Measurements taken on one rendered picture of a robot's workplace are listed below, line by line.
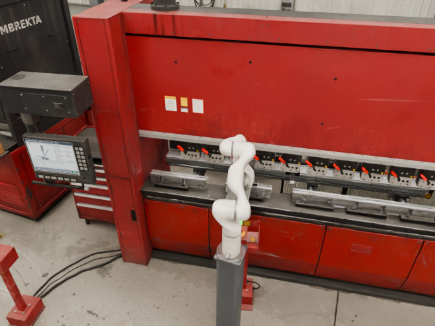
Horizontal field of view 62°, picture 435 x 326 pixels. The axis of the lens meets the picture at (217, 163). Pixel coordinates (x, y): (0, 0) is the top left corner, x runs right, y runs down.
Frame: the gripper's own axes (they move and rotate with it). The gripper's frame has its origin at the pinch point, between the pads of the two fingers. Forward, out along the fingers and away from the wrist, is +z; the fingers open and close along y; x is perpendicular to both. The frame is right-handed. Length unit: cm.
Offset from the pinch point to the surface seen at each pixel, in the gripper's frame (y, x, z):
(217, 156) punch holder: 20.4, -18.3, -13.2
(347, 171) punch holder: -79, -19, -13
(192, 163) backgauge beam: 50, -19, 29
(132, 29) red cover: 79, -79, -86
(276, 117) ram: -22, -44, -42
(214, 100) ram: 23, -50, -49
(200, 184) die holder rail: 35.4, 1.0, 12.2
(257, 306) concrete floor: -25, 94, 54
